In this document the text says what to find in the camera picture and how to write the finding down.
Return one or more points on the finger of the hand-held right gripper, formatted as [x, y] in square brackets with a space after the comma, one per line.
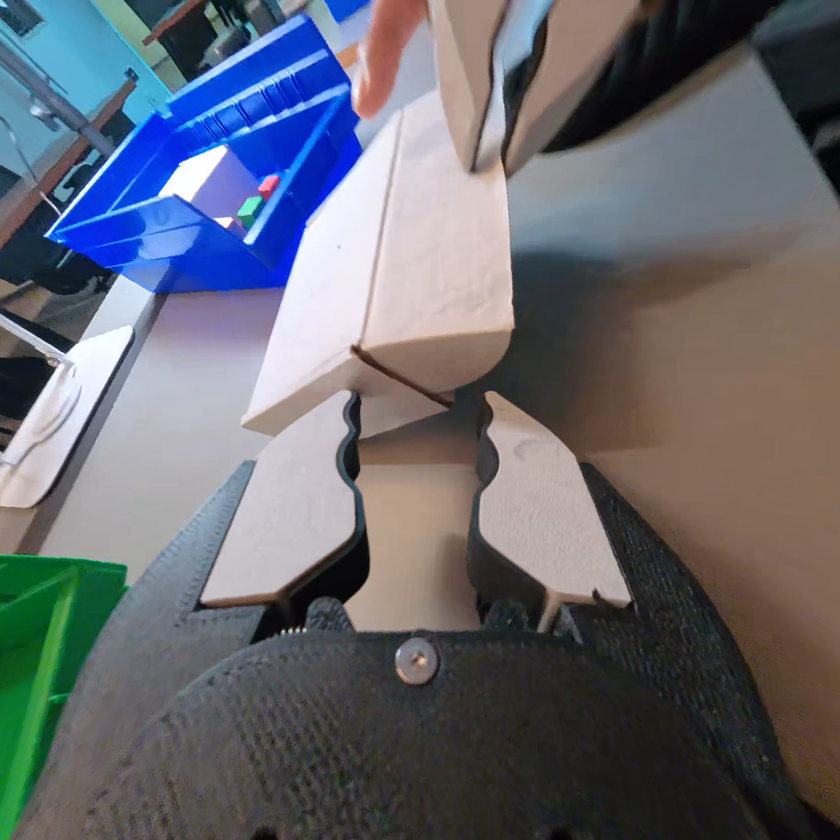
[558, 85]
[466, 65]

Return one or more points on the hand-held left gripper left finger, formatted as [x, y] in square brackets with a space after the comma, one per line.
[295, 512]

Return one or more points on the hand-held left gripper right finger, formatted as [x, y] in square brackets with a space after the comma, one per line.
[544, 512]

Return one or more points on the white cardboard box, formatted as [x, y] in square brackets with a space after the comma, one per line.
[439, 275]

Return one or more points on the green plastic bin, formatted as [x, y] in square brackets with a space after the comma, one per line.
[39, 623]

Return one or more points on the blue plastic bin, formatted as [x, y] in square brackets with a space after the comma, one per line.
[164, 243]

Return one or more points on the person's right hand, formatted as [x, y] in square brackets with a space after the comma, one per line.
[387, 59]

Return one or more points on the red wooden block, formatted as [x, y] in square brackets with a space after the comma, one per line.
[269, 185]

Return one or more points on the white monitor stand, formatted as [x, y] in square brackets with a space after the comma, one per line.
[65, 420]

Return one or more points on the green wooden block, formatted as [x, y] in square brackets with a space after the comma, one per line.
[249, 211]

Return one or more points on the white box in bin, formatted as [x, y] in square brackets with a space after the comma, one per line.
[210, 180]

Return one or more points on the metal stand pole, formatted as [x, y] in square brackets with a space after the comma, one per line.
[59, 98]

